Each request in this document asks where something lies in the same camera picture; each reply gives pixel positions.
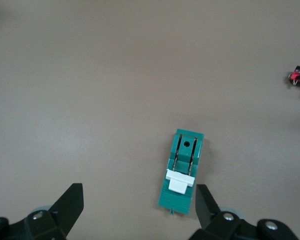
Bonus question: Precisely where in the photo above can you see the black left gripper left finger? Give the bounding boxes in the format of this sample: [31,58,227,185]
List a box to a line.
[0,183,84,240]

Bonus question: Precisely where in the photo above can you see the black square pushbutton red terminals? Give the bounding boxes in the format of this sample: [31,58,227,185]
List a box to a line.
[286,65,300,88]

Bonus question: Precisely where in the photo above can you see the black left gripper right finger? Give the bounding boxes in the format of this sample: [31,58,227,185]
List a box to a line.
[189,184,298,240]

